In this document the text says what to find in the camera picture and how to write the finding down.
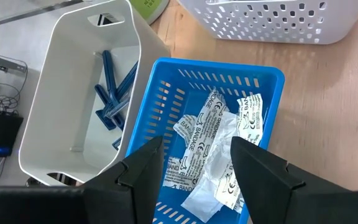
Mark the white perforated plastic basket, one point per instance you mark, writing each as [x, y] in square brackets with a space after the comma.
[275, 28]

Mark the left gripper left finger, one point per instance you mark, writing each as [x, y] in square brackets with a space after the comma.
[129, 193]

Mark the grey solid plastic bin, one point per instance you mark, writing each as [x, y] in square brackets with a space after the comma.
[67, 77]

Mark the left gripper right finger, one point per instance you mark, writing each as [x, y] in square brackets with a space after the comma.
[275, 193]

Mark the blue slotted plastic basket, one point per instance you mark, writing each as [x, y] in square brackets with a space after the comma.
[172, 67]

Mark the green wipes canister white lid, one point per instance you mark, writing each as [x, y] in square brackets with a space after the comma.
[151, 9]

